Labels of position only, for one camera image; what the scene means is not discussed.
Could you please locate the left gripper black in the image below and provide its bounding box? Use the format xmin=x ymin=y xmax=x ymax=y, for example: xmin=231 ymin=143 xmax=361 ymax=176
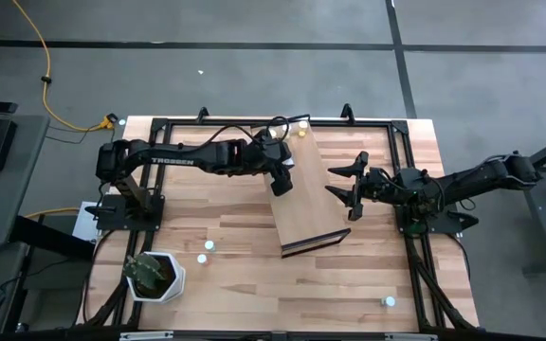
xmin=252 ymin=136 xmax=298 ymax=198

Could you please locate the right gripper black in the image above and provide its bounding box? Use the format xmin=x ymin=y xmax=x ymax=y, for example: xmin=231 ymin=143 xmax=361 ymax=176
xmin=324 ymin=151 xmax=400 ymax=222

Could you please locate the white hexagonal plant pot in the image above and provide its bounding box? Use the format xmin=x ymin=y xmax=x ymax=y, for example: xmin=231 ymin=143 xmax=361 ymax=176
xmin=125 ymin=250 xmax=187 ymax=304

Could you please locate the green cactus plant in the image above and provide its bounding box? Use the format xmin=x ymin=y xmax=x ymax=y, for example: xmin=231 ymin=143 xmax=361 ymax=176
xmin=122 ymin=253 xmax=164 ymax=291

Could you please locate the gray metal stand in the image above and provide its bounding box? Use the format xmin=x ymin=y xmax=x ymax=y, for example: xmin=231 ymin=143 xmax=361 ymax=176
xmin=490 ymin=127 xmax=546 ymax=276

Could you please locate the white paper sheet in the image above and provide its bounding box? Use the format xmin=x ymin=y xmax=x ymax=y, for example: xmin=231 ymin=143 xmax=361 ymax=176
xmin=71 ymin=201 xmax=104 ymax=243

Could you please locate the black desk beam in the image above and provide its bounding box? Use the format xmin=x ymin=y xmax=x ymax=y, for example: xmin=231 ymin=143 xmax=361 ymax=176
xmin=9 ymin=215 xmax=97 ymax=261

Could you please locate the wooden shelf black frame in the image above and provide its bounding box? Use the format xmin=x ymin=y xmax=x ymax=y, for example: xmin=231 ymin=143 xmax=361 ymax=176
xmin=249 ymin=113 xmax=353 ymax=260

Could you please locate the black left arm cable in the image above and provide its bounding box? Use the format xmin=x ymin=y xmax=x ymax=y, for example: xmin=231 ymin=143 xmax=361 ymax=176
xmin=195 ymin=115 xmax=294 ymax=149

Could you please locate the black aluminium table frame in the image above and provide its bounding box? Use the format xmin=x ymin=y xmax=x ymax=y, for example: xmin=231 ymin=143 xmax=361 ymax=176
xmin=79 ymin=116 xmax=481 ymax=332

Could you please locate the gray metal bracket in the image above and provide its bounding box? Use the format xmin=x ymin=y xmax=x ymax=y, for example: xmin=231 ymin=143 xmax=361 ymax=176
xmin=118 ymin=331 xmax=174 ymax=341

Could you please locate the yellow cable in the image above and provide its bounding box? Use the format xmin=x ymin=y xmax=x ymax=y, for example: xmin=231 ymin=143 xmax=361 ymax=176
xmin=25 ymin=206 xmax=81 ymax=220

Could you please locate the yellow extension cord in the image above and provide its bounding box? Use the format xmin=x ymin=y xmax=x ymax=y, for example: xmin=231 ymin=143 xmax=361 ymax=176
xmin=10 ymin=0 xmax=116 ymax=133

